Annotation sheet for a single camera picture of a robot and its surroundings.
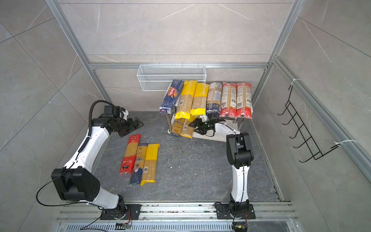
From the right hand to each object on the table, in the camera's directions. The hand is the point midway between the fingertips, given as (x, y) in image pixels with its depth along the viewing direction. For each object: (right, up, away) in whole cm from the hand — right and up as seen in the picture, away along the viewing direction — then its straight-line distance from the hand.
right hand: (191, 126), depth 98 cm
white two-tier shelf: (+15, -1, -31) cm, 35 cm away
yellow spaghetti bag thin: (-26, -27, -13) cm, 40 cm away
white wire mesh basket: (-26, +34, +2) cm, 43 cm away
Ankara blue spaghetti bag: (-32, -28, -14) cm, 45 cm away
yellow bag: (-3, -3, -2) cm, 5 cm away
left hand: (-32, +2, -15) cm, 36 cm away
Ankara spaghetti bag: (-9, +2, +3) cm, 10 cm away
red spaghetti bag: (-39, -21, -10) cm, 45 cm away
